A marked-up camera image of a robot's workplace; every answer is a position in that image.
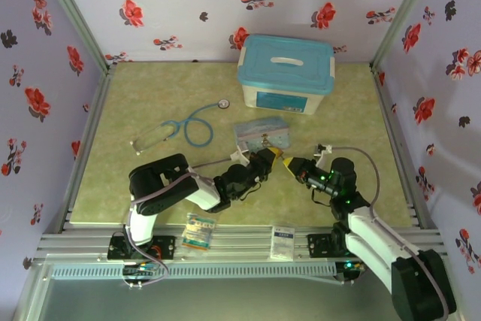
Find pastel printed tin box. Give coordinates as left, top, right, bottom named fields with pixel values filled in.
left=233, top=116, right=295, bottom=152

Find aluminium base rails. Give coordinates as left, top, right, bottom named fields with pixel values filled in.
left=35, top=222, right=450, bottom=264

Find blue stethoscope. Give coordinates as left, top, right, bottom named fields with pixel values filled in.
left=130, top=98, right=231, bottom=156

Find colourful printed packet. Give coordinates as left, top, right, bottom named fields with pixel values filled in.
left=180, top=212, right=217, bottom=253

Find white paper packet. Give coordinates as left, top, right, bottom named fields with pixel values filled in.
left=270, top=224, right=296, bottom=262

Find blue lidded storage box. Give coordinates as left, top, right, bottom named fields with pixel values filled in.
left=237, top=33, right=337, bottom=116

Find aluminium frame rail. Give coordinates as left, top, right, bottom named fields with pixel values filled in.
left=55, top=65, right=116, bottom=235
left=370, top=63, right=441, bottom=230

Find grey slotted cable duct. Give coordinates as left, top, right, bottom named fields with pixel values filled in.
left=50, top=262, right=338, bottom=281

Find aluminium frame post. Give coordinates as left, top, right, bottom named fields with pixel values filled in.
left=370, top=0, right=441, bottom=67
left=34, top=0, right=113, bottom=71

